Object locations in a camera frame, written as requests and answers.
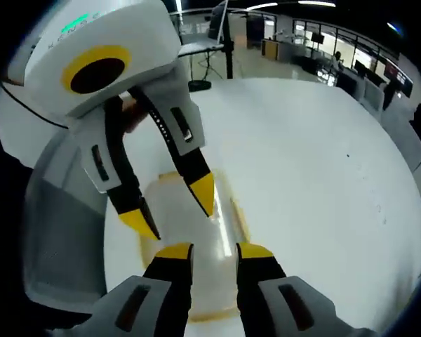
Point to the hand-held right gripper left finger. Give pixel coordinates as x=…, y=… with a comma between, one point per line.
x=161, y=302

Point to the black stand pole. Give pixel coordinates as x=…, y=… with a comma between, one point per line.
x=228, y=45

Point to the clear box with yellow plastic buckles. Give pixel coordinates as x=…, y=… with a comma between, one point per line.
x=219, y=224

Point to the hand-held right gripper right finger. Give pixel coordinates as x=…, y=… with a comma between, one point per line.
x=266, y=305

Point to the white desk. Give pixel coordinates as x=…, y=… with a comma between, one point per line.
x=200, y=48

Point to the wooden cabinet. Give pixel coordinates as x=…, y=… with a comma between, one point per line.
x=269, y=48

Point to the long ceiling light strip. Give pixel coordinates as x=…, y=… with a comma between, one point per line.
x=291, y=5

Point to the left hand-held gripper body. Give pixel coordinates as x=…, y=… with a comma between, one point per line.
x=101, y=38

